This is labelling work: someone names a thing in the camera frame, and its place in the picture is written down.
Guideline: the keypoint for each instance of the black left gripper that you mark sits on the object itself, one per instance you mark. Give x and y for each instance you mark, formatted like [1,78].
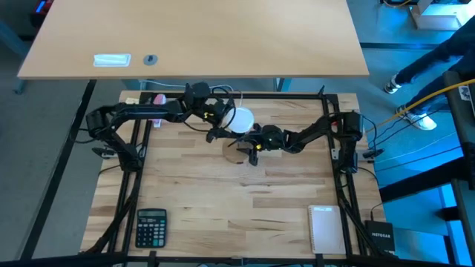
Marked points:
[218,111]

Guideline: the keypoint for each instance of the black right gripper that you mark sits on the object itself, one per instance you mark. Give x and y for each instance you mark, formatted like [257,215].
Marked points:
[272,138]

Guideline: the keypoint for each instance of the white lightbulb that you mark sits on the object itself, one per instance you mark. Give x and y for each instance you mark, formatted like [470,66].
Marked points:
[241,119]

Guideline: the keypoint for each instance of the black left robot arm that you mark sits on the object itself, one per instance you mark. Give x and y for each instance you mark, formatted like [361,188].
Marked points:
[148,110]

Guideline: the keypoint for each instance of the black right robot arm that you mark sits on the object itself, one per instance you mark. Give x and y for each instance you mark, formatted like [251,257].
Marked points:
[315,128]

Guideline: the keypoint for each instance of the yellow sticky note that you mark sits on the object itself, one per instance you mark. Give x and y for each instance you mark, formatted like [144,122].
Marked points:
[131,101]

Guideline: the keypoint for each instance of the light wooden desk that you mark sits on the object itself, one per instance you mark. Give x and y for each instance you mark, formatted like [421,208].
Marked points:
[193,37]

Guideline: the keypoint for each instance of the white spiral notebook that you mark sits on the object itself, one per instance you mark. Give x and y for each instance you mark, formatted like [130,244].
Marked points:
[326,230]

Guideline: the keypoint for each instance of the black calculator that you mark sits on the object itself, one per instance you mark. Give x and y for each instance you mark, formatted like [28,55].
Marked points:
[151,228]

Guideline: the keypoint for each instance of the black rig beam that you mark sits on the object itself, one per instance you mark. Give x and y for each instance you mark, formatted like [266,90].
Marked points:
[55,174]
[55,261]
[419,181]

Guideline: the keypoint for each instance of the person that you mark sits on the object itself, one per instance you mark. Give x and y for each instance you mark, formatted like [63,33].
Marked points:
[438,59]

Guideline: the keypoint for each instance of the black aluminium table frame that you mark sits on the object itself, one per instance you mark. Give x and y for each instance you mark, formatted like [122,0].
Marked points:
[278,95]

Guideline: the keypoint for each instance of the black network switch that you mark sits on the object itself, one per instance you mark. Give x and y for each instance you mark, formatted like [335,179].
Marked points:
[380,236]

